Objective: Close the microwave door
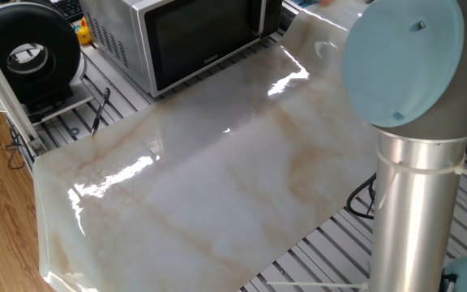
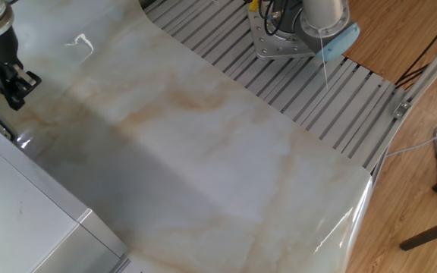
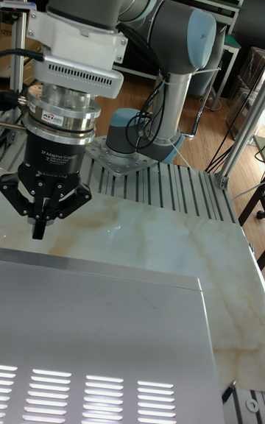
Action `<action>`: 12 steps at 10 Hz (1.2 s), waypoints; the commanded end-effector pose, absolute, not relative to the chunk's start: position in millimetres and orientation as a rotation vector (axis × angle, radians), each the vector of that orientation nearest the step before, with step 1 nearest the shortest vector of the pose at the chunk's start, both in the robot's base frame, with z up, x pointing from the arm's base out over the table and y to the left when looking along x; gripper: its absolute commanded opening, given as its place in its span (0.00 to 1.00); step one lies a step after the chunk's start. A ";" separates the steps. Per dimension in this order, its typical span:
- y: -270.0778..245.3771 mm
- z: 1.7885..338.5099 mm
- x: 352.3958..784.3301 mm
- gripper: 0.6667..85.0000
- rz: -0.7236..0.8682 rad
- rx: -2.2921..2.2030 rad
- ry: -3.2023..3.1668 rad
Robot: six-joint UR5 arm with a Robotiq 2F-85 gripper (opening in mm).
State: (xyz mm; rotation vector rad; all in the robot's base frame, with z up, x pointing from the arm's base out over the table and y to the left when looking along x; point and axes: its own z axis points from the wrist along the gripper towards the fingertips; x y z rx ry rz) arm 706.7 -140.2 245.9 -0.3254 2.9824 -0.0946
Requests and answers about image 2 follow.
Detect thin grey cable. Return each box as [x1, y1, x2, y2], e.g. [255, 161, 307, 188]
[385, 130, 437, 158]

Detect long dark furniture leg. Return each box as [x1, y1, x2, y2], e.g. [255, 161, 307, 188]
[399, 215, 437, 252]

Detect silver microwave body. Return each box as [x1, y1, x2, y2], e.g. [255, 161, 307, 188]
[0, 130, 128, 273]

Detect metal corner bracket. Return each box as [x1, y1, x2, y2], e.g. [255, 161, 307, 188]
[391, 99, 413, 121]

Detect aluminium frame strut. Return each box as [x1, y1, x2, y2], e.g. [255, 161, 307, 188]
[369, 24, 437, 183]

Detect black floor cables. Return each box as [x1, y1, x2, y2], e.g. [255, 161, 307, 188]
[394, 6, 437, 90]

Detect long white zip tie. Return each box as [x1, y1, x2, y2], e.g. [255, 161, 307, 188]
[316, 29, 330, 92]

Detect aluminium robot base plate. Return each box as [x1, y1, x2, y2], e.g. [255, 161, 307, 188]
[247, 0, 324, 61]

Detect black base cable loop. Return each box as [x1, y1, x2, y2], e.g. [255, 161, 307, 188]
[258, 0, 303, 37]

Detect glossy marble pattern sheet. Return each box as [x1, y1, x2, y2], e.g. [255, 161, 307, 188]
[0, 0, 373, 273]

